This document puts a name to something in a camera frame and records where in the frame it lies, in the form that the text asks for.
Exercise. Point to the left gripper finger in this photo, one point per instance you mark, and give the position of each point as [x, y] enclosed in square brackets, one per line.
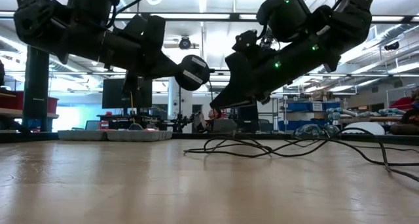
[170, 68]

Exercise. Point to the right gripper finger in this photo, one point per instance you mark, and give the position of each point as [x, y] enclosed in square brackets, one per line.
[235, 103]

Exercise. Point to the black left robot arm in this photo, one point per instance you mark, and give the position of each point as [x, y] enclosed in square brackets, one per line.
[65, 30]

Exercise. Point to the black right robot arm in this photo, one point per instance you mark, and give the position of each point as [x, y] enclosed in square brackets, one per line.
[343, 21]

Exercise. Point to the grey laptop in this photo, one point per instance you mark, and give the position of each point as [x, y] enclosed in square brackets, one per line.
[225, 125]

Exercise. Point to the blue bin shelf rack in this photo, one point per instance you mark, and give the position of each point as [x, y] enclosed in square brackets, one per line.
[311, 106]

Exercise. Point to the black monitor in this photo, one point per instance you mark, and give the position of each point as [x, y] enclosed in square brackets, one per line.
[113, 93]

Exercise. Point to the clear safety glasses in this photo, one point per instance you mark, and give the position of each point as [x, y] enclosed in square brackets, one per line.
[311, 131]

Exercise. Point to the white pedal trash bin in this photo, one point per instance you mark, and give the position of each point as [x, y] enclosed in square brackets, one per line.
[363, 128]

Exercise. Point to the person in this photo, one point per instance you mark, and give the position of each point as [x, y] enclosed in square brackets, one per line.
[407, 119]

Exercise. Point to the red plastic storage bin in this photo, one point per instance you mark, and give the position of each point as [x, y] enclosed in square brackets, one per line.
[10, 101]

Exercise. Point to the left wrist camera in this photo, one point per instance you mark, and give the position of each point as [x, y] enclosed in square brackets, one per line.
[135, 24]

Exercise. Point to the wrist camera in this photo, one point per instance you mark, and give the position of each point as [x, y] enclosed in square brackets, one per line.
[245, 40]
[135, 24]

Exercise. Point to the overhead camera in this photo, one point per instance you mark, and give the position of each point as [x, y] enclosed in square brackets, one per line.
[185, 43]

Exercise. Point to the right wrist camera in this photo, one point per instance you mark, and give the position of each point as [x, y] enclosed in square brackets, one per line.
[245, 40]

